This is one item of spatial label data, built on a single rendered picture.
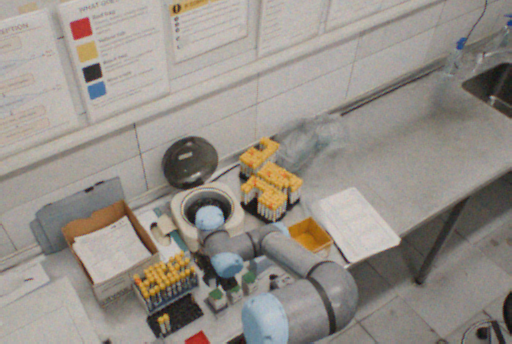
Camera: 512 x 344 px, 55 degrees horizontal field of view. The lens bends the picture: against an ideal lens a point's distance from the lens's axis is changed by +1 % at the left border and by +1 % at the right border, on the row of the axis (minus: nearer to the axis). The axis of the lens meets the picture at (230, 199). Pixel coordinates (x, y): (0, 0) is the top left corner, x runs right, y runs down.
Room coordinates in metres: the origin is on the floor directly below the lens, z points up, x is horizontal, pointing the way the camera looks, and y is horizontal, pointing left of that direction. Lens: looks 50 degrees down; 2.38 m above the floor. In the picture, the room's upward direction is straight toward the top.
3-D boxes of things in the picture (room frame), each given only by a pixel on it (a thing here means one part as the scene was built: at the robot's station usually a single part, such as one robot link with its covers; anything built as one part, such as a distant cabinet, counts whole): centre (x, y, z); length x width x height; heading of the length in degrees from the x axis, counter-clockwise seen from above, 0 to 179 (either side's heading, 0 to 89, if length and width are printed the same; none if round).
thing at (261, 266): (0.96, -0.12, 0.92); 0.10 x 0.07 x 0.10; 130
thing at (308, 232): (1.02, -0.27, 0.92); 0.13 x 0.13 x 0.10; 31
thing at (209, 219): (0.81, 0.06, 1.31); 0.09 x 0.08 x 0.11; 22
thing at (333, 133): (1.63, -0.44, 0.94); 0.20 x 0.17 x 0.14; 104
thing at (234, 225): (1.12, 0.08, 0.94); 0.30 x 0.24 x 0.12; 24
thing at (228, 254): (0.73, 0.00, 1.30); 0.11 x 0.11 x 0.08; 22
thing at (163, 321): (0.76, 0.19, 0.93); 0.17 x 0.09 x 0.11; 124
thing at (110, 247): (0.97, 0.41, 0.95); 0.29 x 0.25 x 0.15; 33
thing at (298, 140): (1.54, -0.28, 0.97); 0.26 x 0.17 x 0.19; 139
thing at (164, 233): (1.06, 0.25, 0.92); 0.24 x 0.12 x 0.10; 33
